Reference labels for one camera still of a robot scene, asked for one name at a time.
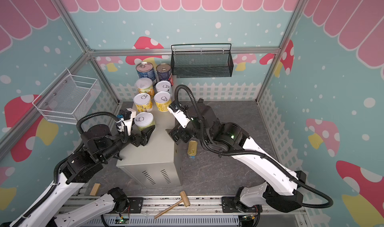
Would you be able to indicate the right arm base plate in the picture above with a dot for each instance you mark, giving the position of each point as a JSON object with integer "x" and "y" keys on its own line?
{"x": 232, "y": 205}

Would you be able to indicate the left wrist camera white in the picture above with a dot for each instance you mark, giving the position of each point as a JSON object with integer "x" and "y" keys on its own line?
{"x": 126, "y": 121}

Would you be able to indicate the white wire wall basket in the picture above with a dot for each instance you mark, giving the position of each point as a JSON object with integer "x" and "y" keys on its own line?
{"x": 68, "y": 98}

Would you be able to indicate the grey metal cabinet counter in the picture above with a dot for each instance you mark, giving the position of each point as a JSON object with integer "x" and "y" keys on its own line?
{"x": 157, "y": 164}

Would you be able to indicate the gold can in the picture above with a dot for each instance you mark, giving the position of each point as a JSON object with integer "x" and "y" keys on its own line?
{"x": 192, "y": 149}

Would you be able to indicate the wooden mallet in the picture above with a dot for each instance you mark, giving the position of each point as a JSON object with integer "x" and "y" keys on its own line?
{"x": 183, "y": 201}

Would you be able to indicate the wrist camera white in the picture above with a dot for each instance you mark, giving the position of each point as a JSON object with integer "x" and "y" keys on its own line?
{"x": 179, "y": 115}
{"x": 126, "y": 121}

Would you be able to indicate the blue soup can pink lid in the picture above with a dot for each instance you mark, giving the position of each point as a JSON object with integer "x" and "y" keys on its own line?
{"x": 146, "y": 70}

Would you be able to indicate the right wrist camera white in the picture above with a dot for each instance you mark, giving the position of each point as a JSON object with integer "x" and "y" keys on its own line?
{"x": 179, "y": 115}

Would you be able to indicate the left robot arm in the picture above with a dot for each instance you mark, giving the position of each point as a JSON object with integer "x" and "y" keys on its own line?
{"x": 97, "y": 147}

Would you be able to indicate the peach fruit can plastic lid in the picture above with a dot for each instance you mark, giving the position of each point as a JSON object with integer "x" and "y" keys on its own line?
{"x": 145, "y": 85}

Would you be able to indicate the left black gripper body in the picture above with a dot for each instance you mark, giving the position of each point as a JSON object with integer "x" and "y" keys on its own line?
{"x": 135, "y": 139}

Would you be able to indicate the green circuit board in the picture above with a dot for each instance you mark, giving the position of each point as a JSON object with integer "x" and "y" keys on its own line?
{"x": 122, "y": 220}

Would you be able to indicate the wooden block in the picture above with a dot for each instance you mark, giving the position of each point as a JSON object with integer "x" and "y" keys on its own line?
{"x": 95, "y": 189}

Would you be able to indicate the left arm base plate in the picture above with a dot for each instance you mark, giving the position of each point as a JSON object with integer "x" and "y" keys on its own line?
{"x": 131, "y": 206}

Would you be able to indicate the black mesh wall basket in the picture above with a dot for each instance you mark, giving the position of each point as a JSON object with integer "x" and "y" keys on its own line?
{"x": 208, "y": 60}

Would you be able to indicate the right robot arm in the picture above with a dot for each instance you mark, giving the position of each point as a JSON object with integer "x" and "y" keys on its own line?
{"x": 283, "y": 189}

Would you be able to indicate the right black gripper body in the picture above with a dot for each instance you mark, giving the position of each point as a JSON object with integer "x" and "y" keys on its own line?
{"x": 182, "y": 134}

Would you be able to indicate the fruit can white lid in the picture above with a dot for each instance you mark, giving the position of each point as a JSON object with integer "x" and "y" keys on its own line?
{"x": 144, "y": 120}
{"x": 143, "y": 102}
{"x": 163, "y": 100}
{"x": 164, "y": 86}

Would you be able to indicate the dark blue chopped tomato can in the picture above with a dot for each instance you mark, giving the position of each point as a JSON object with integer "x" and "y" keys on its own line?
{"x": 164, "y": 72}

